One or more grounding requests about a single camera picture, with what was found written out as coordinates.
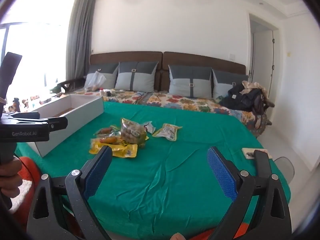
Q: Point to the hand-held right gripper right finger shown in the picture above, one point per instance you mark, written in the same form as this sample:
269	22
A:
221	171

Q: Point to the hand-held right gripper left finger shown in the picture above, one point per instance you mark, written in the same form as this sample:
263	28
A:
98	171

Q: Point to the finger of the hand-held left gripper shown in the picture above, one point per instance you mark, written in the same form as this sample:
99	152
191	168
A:
58	124

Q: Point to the grey cardboard box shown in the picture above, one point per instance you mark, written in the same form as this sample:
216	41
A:
75	115

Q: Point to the large yellow snack packet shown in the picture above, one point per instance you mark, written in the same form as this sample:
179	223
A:
125	151

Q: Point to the orange sausage stick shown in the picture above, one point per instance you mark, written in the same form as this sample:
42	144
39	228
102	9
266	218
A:
110	140

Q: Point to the green clear fish snack packet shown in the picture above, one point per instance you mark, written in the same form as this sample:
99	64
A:
105	130

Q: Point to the yellow-trimmed nut bag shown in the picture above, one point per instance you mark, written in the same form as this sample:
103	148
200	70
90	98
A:
131	131

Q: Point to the yellow-edged snack packet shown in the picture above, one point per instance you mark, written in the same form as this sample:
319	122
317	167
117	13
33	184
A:
167	131

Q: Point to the white triangular snack packet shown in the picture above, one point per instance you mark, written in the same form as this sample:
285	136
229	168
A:
149	126

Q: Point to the person's left hand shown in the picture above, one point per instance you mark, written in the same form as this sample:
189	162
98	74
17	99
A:
10	177

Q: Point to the person's right hand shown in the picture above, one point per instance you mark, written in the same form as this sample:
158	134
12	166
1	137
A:
178	236

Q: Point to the windowsill ornaments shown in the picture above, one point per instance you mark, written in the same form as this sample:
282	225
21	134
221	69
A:
27	103

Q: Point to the small white box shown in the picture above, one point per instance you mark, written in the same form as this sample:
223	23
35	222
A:
248	153

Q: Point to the orange cloth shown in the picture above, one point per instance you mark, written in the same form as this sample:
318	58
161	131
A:
28	168

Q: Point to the white bottle red cap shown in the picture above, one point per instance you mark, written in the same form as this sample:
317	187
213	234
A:
101	92

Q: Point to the clear plastic bag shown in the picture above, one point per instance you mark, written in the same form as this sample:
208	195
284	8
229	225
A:
95	81

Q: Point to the green tablecloth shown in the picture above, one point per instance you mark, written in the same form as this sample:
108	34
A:
162	175

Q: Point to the clear plastic chair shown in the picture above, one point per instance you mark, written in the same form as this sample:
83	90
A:
285	167

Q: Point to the grey two-tone pillow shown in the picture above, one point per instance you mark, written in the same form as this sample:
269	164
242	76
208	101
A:
107	76
190	81
136	77
225	85

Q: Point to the window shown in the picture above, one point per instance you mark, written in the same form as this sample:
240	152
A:
37	55

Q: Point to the brown handbag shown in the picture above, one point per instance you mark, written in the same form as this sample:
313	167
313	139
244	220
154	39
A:
262	110

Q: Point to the black bag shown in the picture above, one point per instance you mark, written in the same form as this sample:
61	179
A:
242	97

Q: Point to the floral sofa cover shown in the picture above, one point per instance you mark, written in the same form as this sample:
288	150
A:
185	102

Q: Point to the beige crumpled cloth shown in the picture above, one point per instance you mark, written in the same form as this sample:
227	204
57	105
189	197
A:
251	85

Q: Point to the grey curtain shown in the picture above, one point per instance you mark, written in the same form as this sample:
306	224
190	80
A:
80	35

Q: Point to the white door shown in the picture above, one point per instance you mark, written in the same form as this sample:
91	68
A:
263	62

